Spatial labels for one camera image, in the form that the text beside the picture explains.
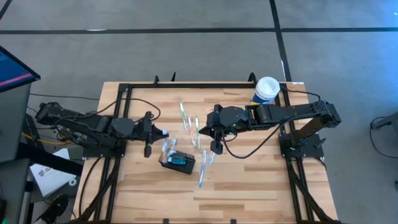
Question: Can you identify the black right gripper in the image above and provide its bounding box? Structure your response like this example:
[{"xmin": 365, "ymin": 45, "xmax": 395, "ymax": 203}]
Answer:
[{"xmin": 199, "ymin": 104, "xmax": 249, "ymax": 156}]

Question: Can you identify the thin black floor cable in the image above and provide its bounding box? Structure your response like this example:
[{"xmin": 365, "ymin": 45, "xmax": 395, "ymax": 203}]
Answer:
[
  {"xmin": 29, "ymin": 92, "xmax": 100, "ymax": 102},
  {"xmin": 369, "ymin": 116, "xmax": 398, "ymax": 159}
]

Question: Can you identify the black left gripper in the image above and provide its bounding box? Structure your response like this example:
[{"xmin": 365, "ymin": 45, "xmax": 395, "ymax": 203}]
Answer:
[{"xmin": 134, "ymin": 111, "xmax": 169, "ymax": 158}]

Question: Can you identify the green handle toothbrush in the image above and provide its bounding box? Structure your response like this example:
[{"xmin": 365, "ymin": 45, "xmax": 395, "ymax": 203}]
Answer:
[
  {"xmin": 194, "ymin": 116, "xmax": 202, "ymax": 149},
  {"xmin": 178, "ymin": 101, "xmax": 190, "ymax": 132}
]

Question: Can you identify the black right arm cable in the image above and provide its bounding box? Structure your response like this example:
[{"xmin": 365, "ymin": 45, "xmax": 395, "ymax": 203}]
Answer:
[{"xmin": 222, "ymin": 85, "xmax": 323, "ymax": 159}]

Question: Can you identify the yellow floor cable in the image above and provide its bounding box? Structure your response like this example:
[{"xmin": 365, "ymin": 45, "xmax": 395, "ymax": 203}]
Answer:
[{"xmin": 21, "ymin": 132, "xmax": 82, "ymax": 146}]

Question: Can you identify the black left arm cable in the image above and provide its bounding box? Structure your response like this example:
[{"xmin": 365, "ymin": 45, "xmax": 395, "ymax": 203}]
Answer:
[{"xmin": 90, "ymin": 98, "xmax": 162, "ymax": 123}]

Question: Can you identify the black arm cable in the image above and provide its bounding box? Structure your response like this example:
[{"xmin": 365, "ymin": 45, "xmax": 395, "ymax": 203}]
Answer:
[
  {"xmin": 90, "ymin": 98, "xmax": 162, "ymax": 123},
  {"xmin": 222, "ymin": 85, "xmax": 323, "ymax": 159}
]

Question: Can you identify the blue mouthwash bottle white cap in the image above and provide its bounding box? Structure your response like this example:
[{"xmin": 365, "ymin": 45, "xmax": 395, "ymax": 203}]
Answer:
[{"xmin": 169, "ymin": 154, "xmax": 187, "ymax": 166}]

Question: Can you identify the grey cabinet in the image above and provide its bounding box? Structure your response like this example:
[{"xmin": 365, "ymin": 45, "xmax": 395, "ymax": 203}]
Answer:
[{"xmin": 0, "ymin": 83, "xmax": 32, "ymax": 163}]

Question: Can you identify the blue screen monitor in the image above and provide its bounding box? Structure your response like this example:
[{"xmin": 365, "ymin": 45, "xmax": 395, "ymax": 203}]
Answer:
[{"xmin": 0, "ymin": 45, "xmax": 41, "ymax": 93}]

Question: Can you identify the white printed paper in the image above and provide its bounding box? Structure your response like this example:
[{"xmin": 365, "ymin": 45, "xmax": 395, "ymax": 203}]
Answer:
[{"xmin": 29, "ymin": 147, "xmax": 78, "ymax": 198}]

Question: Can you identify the yellow blue wipes canister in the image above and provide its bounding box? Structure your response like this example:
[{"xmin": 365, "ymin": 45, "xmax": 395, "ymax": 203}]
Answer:
[{"xmin": 250, "ymin": 76, "xmax": 281, "ymax": 106}]

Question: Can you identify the black wire caddy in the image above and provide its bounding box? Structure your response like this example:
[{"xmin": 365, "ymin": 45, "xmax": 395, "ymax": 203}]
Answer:
[{"xmin": 158, "ymin": 151, "xmax": 197, "ymax": 175}]

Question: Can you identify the person's shoe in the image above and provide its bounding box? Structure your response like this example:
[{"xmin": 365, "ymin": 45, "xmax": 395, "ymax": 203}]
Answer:
[{"xmin": 39, "ymin": 194, "xmax": 71, "ymax": 223}]

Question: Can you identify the black stand bar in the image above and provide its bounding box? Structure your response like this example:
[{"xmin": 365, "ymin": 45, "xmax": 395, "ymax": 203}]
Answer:
[{"xmin": 15, "ymin": 141, "xmax": 84, "ymax": 177}]

